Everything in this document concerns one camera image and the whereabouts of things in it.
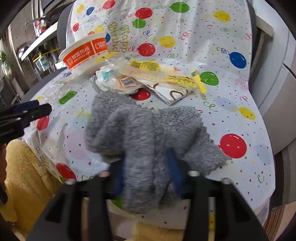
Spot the balloon print tablecloth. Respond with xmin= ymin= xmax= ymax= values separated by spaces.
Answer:
xmin=23 ymin=1 xmax=275 ymax=222

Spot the orange white paper bowl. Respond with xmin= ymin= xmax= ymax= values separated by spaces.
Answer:
xmin=59 ymin=32 xmax=109 ymax=76

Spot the yellow clear snack wrapper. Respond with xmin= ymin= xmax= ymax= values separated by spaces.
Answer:
xmin=107 ymin=56 xmax=207 ymax=94

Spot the grey refrigerator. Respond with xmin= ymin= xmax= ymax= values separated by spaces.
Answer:
xmin=249 ymin=1 xmax=295 ymax=154

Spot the white kitchen shelf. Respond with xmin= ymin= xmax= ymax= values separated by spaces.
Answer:
xmin=21 ymin=22 xmax=58 ymax=61

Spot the grey fluffy cloth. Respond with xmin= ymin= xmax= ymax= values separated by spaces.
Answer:
xmin=85 ymin=89 xmax=229 ymax=213

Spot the brown white paper wrapper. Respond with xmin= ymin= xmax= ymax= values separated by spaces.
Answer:
xmin=140 ymin=80 xmax=192 ymax=105

